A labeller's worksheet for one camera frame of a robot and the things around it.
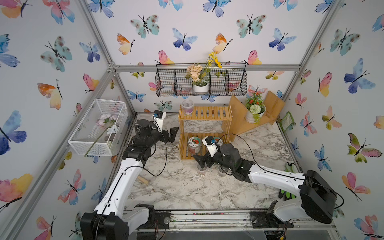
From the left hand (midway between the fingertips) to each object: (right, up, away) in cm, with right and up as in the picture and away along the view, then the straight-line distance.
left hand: (170, 123), depth 76 cm
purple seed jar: (+8, +9, +3) cm, 13 cm away
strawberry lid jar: (+12, -13, +15) cm, 23 cm away
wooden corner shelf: (+37, +1, +16) cm, 41 cm away
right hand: (+15, -13, +1) cm, 20 cm away
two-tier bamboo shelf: (+27, +5, +7) cm, 29 cm away
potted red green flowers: (+49, +10, +17) cm, 53 cm away
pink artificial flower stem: (-31, +1, -1) cm, 31 cm away
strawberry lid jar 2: (+27, -10, +16) cm, 33 cm away
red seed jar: (+16, -26, +9) cm, 32 cm away
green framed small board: (+79, +2, +35) cm, 87 cm away
